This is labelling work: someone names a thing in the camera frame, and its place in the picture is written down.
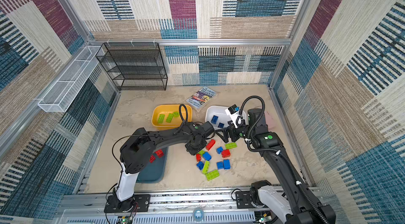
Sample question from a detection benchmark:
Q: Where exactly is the green long lego brick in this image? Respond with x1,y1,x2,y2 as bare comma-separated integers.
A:
166,113,174,123

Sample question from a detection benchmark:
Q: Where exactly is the red square lego brick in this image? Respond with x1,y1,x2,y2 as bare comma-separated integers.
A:
155,150,164,158

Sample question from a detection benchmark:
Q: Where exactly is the small green lego brick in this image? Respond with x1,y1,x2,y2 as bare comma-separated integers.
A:
157,114,165,124

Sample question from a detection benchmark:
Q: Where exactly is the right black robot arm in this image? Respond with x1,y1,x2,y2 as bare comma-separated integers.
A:
216,95,336,224

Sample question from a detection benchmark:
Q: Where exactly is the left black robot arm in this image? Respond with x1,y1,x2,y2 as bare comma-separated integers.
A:
104,104,215,214

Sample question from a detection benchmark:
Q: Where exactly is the green lego brick right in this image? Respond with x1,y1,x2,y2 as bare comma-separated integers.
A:
225,142,237,150

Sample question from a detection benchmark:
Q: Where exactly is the red long lego brick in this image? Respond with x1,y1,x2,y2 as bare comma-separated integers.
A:
205,140,216,151

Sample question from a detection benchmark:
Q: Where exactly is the small blue lego brick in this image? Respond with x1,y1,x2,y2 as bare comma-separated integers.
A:
216,147,223,154

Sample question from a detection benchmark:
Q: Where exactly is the red lego brick right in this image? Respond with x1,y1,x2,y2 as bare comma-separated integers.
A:
221,149,231,159

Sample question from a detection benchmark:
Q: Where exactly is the white plastic bin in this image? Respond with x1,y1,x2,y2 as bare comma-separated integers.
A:
205,105,233,130

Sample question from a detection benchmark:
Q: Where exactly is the small blue brick lower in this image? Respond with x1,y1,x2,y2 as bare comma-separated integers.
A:
196,161,204,170

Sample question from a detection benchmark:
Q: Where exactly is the blue tall brick lower-right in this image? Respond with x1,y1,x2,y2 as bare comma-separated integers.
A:
223,159,231,170

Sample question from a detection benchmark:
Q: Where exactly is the green upright long brick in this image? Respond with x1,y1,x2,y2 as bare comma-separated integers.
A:
201,161,210,174

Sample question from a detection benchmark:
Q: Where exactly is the blue brick lower-right small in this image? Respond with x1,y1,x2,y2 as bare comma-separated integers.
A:
216,161,224,170

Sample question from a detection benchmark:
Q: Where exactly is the green long brick bottom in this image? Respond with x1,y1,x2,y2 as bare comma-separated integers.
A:
205,170,220,181

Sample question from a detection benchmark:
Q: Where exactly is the paperback children's book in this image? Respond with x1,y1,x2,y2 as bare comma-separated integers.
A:
186,86,217,112

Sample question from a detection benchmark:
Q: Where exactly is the yellow plastic bin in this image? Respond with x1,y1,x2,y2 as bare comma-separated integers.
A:
151,104,182,130

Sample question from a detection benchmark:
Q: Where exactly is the dark teal plastic bin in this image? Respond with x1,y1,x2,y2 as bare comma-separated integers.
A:
137,148,168,183

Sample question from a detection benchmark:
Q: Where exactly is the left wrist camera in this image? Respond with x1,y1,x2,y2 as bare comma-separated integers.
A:
200,122,215,138

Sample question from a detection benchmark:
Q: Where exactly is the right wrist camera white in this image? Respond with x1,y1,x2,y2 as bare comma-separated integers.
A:
225,105,246,128

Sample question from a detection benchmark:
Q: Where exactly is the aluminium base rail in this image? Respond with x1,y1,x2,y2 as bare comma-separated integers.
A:
53,186,293,224

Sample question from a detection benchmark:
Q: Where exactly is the black wire shelf rack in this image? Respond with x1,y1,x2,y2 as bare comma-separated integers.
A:
96,42,168,91

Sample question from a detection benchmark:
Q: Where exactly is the white wire mesh basket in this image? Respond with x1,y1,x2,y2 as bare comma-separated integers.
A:
38,46,100,113

